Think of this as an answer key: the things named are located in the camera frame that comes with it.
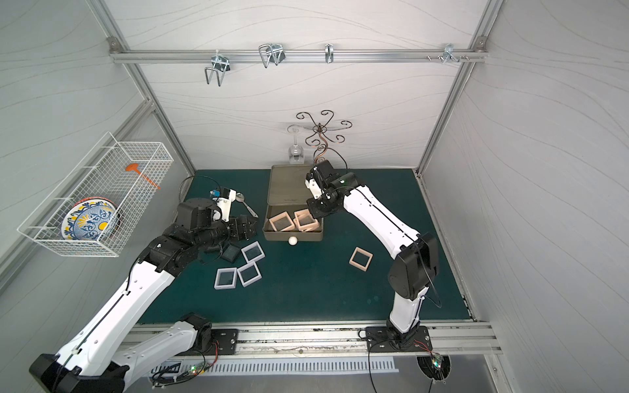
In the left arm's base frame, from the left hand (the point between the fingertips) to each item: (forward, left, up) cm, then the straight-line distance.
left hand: (249, 220), depth 72 cm
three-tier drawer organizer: (+14, -9, -3) cm, 17 cm away
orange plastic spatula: (+16, +40, +6) cm, 43 cm away
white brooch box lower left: (-8, +13, -26) cm, 30 cm away
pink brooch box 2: (+5, -16, -8) cm, 18 cm away
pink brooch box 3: (0, -36, -26) cm, 45 cm away
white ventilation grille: (-34, +2, -27) cm, 43 cm away
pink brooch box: (+7, -7, -11) cm, 15 cm away
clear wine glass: (+34, -11, -3) cm, 36 cm away
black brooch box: (+2, +14, -26) cm, 29 cm away
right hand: (+9, -19, -6) cm, 22 cm away
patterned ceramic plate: (-6, +38, +8) cm, 39 cm away
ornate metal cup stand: (+39, -20, +1) cm, 44 cm away
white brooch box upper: (+4, +7, -25) cm, 26 cm away
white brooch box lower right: (-6, +5, -26) cm, 27 cm away
